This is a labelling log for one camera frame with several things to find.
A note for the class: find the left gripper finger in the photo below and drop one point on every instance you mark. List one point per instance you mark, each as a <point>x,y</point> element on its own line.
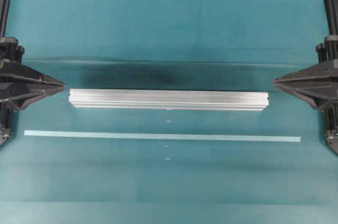
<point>33,76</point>
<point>35,93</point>

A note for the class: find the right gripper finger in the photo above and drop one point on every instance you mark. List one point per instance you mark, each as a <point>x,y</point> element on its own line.
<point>294,79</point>
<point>308,99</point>

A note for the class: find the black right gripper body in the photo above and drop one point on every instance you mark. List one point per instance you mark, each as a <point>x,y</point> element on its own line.
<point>321,84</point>

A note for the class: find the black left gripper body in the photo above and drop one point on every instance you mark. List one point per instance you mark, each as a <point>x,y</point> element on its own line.
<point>15,82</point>

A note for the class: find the silver aluminium extrusion rail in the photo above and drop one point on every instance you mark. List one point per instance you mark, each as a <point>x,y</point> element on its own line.
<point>169,99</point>

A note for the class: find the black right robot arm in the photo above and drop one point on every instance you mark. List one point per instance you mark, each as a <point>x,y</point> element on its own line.
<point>326,51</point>

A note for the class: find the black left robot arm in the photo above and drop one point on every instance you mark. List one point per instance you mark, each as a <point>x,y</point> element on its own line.
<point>10,50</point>

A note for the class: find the light blue tape strip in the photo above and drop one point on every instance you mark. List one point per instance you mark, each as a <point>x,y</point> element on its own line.
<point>197,137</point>

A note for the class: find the black left frame post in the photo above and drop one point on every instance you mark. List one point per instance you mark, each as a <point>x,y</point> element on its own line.
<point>4,7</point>

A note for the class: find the black frame post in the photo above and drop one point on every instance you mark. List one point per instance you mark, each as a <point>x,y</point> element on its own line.
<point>4,7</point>
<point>330,4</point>

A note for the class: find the black right frame post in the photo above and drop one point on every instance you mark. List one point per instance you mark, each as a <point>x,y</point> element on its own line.
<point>330,4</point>

